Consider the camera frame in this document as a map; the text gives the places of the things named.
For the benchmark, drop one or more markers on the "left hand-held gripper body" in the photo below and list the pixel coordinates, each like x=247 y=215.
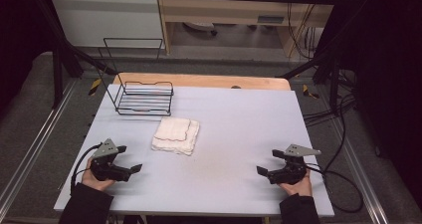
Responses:
x=106 y=170

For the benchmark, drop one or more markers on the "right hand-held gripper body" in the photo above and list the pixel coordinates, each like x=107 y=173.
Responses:
x=289 y=171

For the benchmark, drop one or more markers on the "person's left hand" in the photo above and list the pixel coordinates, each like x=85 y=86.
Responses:
x=94 y=182

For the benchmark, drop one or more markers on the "person's right hand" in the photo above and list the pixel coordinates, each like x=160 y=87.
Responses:
x=299 y=187

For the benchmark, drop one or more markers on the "small folded white towel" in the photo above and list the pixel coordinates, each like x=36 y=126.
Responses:
x=173 y=129

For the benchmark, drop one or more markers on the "large folded white towel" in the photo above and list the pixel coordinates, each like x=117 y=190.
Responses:
x=185 y=144

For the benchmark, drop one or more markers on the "yellow black tape strip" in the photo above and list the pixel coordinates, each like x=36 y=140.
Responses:
x=95 y=86
x=310 y=92

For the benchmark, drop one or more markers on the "black metal stand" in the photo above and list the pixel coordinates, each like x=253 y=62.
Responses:
x=58 y=71
x=333 y=74

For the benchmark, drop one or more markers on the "wooden table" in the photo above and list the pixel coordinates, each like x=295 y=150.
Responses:
x=205 y=80

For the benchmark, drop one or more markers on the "black curtain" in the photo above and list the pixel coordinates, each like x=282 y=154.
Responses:
x=23 y=38
x=388 y=78

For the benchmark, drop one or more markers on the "office chair base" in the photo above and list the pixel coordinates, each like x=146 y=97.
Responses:
x=200 y=26

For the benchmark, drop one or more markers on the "aluminium floor rail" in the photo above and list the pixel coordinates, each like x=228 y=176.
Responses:
x=365 y=180
x=31 y=147

